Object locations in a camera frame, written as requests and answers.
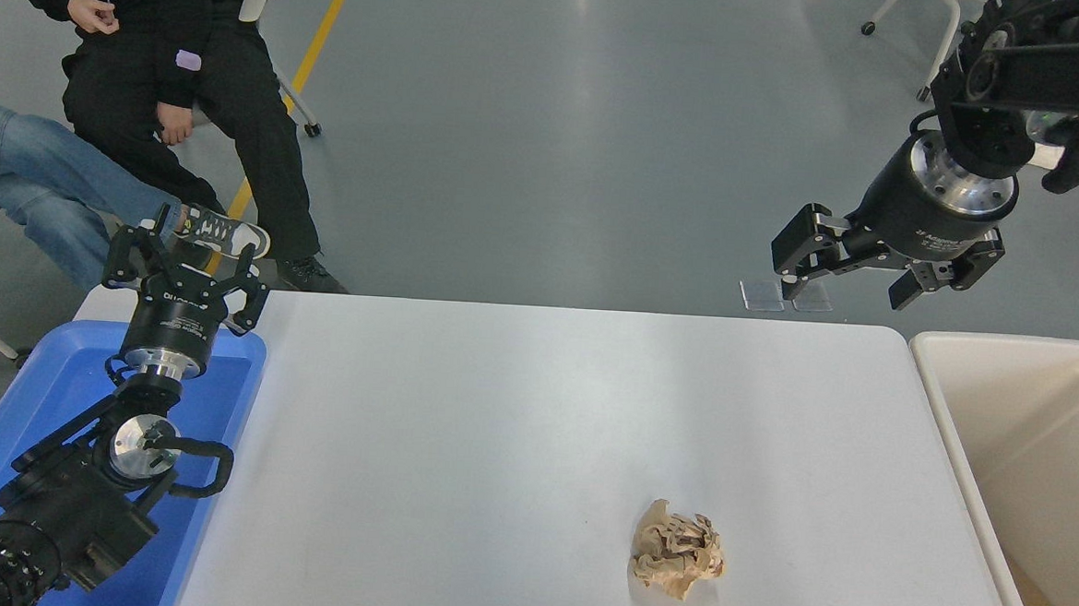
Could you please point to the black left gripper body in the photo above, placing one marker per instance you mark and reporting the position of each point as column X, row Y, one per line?
column 173, row 325

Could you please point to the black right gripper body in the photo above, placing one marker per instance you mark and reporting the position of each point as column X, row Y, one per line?
column 904, row 220

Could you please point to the tan paper ball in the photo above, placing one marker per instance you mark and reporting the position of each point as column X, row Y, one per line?
column 677, row 550

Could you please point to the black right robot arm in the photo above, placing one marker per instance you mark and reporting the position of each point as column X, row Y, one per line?
column 1041, row 71

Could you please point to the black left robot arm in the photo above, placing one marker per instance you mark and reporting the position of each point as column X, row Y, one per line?
column 67, row 500

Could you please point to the person's left hand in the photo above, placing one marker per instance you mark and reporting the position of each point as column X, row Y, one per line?
column 175, row 124

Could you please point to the person's right hand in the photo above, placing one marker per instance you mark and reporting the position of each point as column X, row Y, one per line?
column 93, row 14

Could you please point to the clear floor plate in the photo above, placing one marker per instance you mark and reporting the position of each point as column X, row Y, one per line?
column 761, row 295
column 813, row 297

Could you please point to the blue plastic tray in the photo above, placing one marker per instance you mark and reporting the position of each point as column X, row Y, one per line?
column 55, row 379

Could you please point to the person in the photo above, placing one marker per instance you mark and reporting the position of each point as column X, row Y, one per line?
column 38, row 175
column 236, row 102

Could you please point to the white wheeled chair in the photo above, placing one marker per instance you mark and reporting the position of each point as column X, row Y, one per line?
column 300, row 106
column 941, row 38

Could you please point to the large pale bin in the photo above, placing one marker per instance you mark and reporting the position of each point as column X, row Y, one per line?
column 1048, row 459

